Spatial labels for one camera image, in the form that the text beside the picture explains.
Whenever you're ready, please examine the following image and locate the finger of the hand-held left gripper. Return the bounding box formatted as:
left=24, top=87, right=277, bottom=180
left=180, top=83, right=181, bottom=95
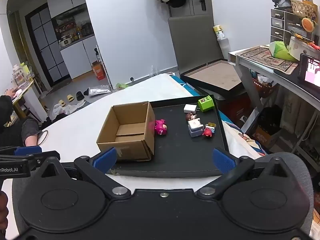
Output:
left=14, top=145, right=61, bottom=166

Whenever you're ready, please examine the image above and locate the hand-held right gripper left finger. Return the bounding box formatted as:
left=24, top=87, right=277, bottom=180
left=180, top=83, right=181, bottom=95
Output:
left=39, top=147, right=132, bottom=201

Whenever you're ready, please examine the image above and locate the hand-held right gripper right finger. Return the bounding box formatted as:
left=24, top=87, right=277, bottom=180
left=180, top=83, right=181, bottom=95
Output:
left=195, top=148, right=291, bottom=201

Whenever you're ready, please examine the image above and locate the cardboard box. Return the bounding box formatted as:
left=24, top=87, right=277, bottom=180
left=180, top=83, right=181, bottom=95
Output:
left=96, top=101, right=156, bottom=162

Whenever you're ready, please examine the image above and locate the red hat figurine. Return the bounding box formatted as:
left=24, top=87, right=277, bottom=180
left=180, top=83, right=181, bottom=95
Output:
left=202, top=122, right=217, bottom=138

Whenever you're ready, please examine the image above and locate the lavender plastic container toy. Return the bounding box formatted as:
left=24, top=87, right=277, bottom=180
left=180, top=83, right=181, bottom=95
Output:
left=187, top=119, right=204, bottom=138

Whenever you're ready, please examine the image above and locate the black tray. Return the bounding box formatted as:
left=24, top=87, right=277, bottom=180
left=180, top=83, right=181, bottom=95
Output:
left=106, top=94, right=230, bottom=179

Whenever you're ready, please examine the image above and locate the white plug charger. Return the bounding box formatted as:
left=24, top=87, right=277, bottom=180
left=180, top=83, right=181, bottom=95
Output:
left=183, top=104, right=200, bottom=114

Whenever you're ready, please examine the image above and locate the pink bear toy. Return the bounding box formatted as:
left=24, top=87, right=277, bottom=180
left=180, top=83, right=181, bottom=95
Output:
left=154, top=119, right=168, bottom=136

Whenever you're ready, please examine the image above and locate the person's left hand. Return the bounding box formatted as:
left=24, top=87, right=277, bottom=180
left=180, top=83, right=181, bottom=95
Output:
left=0, top=191, right=9, bottom=229

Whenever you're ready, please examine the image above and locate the white bed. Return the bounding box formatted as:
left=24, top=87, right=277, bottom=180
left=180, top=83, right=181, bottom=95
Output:
left=7, top=73, right=250, bottom=230

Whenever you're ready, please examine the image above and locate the brown cardboard carton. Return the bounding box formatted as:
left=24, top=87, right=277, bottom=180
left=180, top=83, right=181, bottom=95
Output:
left=253, top=125, right=277, bottom=148

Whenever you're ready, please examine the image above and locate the white side table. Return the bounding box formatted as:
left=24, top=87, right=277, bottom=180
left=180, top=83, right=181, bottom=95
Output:
left=11, top=79, right=49, bottom=123

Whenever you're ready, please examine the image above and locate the red plastic crate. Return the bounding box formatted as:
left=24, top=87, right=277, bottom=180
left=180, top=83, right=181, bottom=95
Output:
left=219, top=92, right=253, bottom=121

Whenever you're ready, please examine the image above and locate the white plastic bag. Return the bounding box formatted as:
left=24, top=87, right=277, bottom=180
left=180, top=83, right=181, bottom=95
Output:
left=51, top=100, right=86, bottom=117

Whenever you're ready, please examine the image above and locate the black bag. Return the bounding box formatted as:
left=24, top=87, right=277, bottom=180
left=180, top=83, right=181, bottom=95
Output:
left=257, top=105, right=283, bottom=136

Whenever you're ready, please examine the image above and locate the silver foil bag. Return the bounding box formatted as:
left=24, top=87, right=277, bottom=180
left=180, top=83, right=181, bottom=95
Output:
left=88, top=85, right=112, bottom=97

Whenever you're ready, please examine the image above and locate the clear plastic jar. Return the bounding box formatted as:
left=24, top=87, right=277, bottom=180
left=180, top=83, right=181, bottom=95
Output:
left=12, top=65, right=28, bottom=86

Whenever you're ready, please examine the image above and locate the orange plastic basket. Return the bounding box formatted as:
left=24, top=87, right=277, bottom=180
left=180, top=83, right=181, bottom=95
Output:
left=252, top=75, right=278, bottom=98

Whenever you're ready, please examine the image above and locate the black framed brown board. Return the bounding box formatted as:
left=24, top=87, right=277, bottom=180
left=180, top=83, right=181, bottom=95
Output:
left=180, top=59, right=245, bottom=99

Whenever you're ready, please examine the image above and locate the beige tote bag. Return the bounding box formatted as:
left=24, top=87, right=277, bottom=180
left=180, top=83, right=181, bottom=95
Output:
left=280, top=92, right=311, bottom=136

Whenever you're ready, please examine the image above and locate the white metal rack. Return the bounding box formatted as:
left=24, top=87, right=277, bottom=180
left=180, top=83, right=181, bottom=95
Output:
left=95, top=44, right=113, bottom=90

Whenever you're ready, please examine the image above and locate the orange carton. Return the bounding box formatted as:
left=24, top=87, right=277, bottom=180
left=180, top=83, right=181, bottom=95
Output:
left=91, top=61, right=107, bottom=81

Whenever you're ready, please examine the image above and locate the grey desk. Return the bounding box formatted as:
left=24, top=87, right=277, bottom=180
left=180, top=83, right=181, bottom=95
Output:
left=228, top=45, right=320, bottom=161

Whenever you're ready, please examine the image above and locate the white lower cabinet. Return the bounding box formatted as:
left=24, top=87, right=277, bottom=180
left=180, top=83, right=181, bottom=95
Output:
left=59, top=35, right=99, bottom=80

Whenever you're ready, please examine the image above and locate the black framed glass door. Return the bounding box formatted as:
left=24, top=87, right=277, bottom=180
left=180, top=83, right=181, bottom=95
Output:
left=24, top=2, right=71, bottom=84

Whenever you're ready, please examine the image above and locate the patterned desk mat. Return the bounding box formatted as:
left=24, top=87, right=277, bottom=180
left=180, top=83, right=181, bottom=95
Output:
left=239, top=45, right=299, bottom=76

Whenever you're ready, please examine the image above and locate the white rice cooker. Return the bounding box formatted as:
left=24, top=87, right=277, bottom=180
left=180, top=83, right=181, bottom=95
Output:
left=59, top=36, right=73, bottom=48

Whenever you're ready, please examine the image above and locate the green plastic bag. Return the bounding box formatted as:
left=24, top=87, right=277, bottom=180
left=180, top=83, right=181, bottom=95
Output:
left=269, top=41, right=298, bottom=62

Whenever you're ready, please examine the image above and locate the black tablet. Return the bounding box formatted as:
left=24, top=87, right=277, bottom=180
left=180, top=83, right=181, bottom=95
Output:
left=298, top=53, right=320, bottom=88

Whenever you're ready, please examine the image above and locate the white bottle yellow label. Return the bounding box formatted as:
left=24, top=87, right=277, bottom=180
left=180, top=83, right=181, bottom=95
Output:
left=213, top=24, right=231, bottom=56

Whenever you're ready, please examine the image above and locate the row of bottles and jars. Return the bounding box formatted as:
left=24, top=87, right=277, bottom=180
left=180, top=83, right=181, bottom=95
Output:
left=52, top=15, right=95, bottom=42

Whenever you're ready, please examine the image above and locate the white round tin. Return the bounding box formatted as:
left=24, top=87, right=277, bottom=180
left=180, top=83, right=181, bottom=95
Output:
left=288, top=35, right=316, bottom=61

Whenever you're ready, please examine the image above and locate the grey drawer organizer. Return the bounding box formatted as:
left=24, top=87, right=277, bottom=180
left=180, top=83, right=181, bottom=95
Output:
left=270, top=7, right=320, bottom=46

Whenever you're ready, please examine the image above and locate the orange round decoration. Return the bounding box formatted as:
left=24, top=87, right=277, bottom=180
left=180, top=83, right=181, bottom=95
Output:
left=301, top=17, right=315, bottom=33

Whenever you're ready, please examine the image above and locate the yellow woven basket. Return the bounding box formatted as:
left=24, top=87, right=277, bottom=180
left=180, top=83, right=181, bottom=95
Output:
left=290, top=0, right=318, bottom=22

